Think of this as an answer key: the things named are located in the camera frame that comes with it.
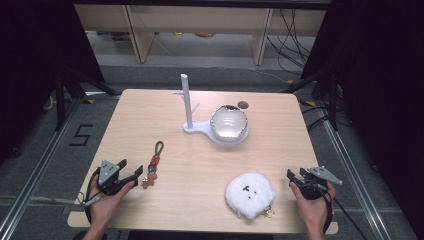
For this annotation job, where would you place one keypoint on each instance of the aluminium rail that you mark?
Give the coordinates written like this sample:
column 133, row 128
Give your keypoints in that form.
column 36, row 170
column 350, row 166

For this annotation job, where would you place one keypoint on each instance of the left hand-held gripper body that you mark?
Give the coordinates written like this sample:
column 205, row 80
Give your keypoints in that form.
column 108, row 173

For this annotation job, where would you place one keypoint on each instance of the black metal stand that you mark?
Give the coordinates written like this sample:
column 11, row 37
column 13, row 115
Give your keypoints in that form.
column 332, row 100
column 60, row 100

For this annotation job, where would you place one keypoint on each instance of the yellow object under furniture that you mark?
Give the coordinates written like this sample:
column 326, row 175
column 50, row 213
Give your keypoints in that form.
column 204, row 34

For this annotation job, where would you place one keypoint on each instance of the white branched stand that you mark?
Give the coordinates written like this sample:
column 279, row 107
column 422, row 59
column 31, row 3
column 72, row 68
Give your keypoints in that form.
column 188, row 100

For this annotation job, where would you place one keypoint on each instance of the beige wooden furniture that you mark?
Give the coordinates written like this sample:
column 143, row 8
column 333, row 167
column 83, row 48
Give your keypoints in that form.
column 143, row 40

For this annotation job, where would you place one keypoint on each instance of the person's left hand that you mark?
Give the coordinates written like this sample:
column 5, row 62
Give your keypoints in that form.
column 103, row 208

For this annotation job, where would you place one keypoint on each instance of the dark round spot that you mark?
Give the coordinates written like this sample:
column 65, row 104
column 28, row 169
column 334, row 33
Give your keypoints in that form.
column 243, row 105

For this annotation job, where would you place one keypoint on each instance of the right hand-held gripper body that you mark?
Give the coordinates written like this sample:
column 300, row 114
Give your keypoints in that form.
column 316, row 186

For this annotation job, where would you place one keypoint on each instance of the person's right hand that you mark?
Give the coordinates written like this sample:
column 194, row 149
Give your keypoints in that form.
column 313, row 210

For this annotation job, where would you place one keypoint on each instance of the black curtain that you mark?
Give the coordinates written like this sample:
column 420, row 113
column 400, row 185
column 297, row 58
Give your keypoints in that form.
column 383, row 83
column 33, row 66

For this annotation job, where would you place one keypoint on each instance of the white fluffy pouch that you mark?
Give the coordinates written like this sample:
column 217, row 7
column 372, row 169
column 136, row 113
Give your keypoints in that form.
column 248, row 195

